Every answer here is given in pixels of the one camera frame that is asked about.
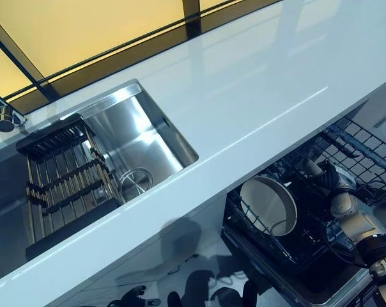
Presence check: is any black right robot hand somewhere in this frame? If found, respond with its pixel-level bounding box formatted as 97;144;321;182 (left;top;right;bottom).
316;161;357;196

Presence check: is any steel sink strainer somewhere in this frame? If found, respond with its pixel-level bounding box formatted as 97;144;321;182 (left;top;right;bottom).
118;167;154;204

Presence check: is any stainless steel sink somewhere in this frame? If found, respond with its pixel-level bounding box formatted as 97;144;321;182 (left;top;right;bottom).
0;79;199;262

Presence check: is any white base cabinet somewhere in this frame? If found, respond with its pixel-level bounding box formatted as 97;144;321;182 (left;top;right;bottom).
0;194;228;307

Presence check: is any black dish drying rack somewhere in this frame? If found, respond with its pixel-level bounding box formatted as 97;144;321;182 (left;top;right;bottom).
16;114;124;262

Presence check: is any chrome gooseneck faucet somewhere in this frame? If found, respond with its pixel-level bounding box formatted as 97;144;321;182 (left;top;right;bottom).
0;91;28;132

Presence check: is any dark wire dishwasher upper rack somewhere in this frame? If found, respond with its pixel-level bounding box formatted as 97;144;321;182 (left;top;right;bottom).
304;116;386;201

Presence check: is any dark wire dishwasher rack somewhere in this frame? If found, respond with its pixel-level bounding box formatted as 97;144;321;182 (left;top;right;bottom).
304;116;386;201
223;159;374;279

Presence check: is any dark wire dishwasher lower rack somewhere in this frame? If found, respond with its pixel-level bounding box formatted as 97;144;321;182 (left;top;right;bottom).
223;159;374;279

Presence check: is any dark lattice wall frame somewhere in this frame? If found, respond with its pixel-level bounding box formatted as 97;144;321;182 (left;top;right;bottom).
0;0;285;113

